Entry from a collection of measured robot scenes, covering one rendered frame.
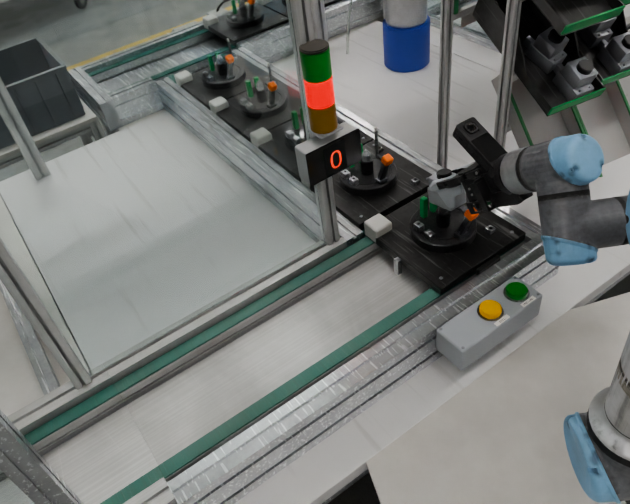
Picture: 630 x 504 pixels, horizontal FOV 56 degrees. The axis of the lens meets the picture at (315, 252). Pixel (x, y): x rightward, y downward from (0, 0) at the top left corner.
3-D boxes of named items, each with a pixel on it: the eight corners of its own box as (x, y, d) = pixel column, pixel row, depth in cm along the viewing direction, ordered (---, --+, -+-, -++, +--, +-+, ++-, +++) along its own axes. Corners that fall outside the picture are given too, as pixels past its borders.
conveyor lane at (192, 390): (519, 268, 132) (525, 235, 125) (179, 501, 103) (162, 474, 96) (430, 208, 150) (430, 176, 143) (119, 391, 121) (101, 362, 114)
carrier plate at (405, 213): (525, 239, 126) (526, 231, 124) (440, 295, 117) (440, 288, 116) (444, 188, 141) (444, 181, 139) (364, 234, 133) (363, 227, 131)
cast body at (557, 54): (561, 64, 121) (577, 39, 114) (547, 74, 119) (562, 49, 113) (531, 38, 123) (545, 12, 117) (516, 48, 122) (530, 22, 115)
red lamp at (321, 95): (340, 101, 105) (338, 76, 101) (317, 112, 103) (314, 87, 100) (324, 92, 108) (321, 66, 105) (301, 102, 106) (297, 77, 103)
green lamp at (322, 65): (338, 75, 101) (335, 48, 98) (314, 86, 99) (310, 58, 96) (321, 66, 104) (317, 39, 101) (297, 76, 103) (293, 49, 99)
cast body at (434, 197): (466, 202, 120) (463, 171, 116) (450, 211, 118) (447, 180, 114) (437, 190, 126) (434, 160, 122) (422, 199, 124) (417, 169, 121)
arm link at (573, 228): (632, 258, 88) (623, 184, 88) (555, 268, 88) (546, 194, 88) (607, 256, 96) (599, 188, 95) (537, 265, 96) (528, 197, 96)
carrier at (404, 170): (439, 185, 142) (440, 141, 133) (360, 231, 134) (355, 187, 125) (375, 145, 157) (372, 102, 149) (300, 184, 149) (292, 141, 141)
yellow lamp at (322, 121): (343, 126, 108) (340, 102, 105) (320, 137, 106) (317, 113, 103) (327, 116, 111) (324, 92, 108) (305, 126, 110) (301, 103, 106)
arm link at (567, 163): (571, 190, 85) (564, 131, 85) (518, 199, 95) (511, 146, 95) (612, 186, 88) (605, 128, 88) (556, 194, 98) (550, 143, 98)
